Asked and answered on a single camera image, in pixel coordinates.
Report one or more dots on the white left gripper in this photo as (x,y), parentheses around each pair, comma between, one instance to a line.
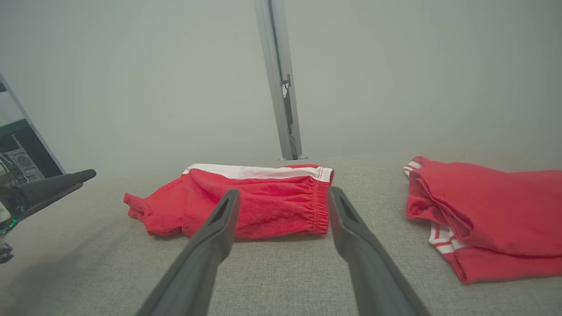
(9,206)

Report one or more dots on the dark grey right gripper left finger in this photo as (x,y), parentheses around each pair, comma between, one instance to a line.
(206,263)

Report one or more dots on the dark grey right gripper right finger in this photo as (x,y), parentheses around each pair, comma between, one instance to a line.
(373,272)

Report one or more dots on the red white sports shorts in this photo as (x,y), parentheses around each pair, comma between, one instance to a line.
(272,202)

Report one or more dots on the red white basketball jersey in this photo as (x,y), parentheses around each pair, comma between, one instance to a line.
(496,210)

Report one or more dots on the black computer case with fan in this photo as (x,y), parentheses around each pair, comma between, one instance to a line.
(24,162)

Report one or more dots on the grey slanted partition frame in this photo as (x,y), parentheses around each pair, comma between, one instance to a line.
(30,127)

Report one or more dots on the grey metal wall post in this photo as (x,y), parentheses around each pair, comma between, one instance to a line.
(274,66)

